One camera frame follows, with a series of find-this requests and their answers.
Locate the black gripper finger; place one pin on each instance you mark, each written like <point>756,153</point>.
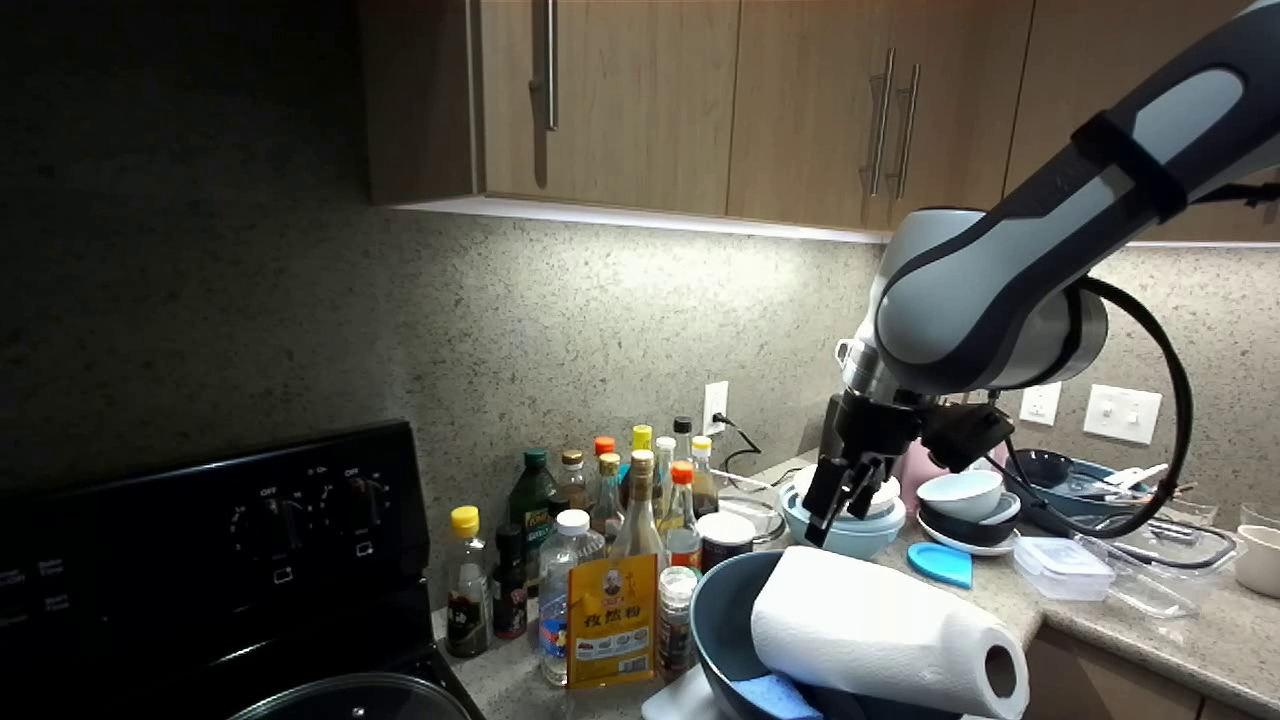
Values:
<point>827,500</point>
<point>868,486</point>

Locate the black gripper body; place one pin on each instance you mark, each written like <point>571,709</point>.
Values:
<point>872,425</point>

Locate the white paper towel roll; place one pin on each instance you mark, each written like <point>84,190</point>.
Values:
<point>880,632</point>

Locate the blue sponge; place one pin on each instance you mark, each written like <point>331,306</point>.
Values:
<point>772,698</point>

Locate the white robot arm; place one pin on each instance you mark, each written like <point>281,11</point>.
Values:
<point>1040,253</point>

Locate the clear glass bowl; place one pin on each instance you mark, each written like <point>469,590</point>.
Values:
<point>755,507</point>

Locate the pale blue small bowl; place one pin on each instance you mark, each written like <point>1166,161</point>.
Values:
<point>961,489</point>

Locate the large blue bowl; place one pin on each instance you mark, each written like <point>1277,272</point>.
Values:
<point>722,612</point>

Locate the dark blue bowl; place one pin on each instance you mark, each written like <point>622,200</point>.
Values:
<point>1065,486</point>

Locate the white round lid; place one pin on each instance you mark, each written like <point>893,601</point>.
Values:
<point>888,507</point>

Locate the pink utensil holder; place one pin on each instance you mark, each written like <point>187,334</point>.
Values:
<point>912,464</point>

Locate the turquoise flat dish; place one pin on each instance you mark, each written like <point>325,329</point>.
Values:
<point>941,561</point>

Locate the white-lid dark jar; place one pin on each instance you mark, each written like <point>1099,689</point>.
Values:
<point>724,540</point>

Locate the pale-cap condiment bottle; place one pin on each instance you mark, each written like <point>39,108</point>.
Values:
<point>703,472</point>

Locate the orange-cap sauce bottle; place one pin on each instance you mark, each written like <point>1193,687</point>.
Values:
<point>607,444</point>
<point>683,515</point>

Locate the black-cap condiment bottle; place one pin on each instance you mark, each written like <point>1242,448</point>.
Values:
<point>683,435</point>

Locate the tall clear glass bottle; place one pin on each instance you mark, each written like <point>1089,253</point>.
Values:
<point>640,500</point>

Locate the small white-cap spice jar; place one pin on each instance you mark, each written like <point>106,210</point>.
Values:
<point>676,621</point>

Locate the yellow-cap condiment bottle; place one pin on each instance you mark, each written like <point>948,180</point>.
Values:
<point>610,495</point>
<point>640,441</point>

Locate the clear plastic container lid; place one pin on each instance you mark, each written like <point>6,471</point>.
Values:
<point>1063,566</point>

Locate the yellow-label oil bottle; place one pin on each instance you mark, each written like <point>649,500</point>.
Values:
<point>612,621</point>

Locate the white cloth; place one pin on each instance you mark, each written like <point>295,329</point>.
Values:
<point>673,701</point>

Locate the brown-cap glass bottle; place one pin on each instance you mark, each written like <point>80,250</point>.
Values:
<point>572,480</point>

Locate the white kitchen utensil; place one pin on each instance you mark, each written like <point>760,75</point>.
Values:
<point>1132,480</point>

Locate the white-cap clear bottle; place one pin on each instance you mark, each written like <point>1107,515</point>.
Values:
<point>557,601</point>

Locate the dark green glass bottle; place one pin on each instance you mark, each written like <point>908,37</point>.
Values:
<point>521,532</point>

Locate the under-cabinet light strip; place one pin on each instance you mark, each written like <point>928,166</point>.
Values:
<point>640,222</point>

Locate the clear glass tray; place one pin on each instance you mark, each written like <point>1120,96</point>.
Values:
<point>1182,566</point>

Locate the yellow-cap dark sauce bottle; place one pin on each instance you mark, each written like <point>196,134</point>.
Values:
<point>465,601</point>

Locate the white cup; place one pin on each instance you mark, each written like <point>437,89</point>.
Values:
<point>1260,561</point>

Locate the wooden upper cabinet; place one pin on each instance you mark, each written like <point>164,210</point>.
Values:
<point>640,93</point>

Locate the black frying pan with lid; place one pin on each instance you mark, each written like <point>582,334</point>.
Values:
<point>361,701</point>

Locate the black electric stove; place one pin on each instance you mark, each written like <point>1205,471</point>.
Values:
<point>200,572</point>

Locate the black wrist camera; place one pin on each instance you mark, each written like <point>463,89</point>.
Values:
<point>961,435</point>

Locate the white wall outlet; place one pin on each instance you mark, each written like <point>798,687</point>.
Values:
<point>718,400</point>

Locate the small white switch plate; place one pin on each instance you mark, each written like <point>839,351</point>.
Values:
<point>1040,406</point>

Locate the wide white switch plate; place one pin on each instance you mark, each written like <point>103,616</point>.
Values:
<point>1120,415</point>

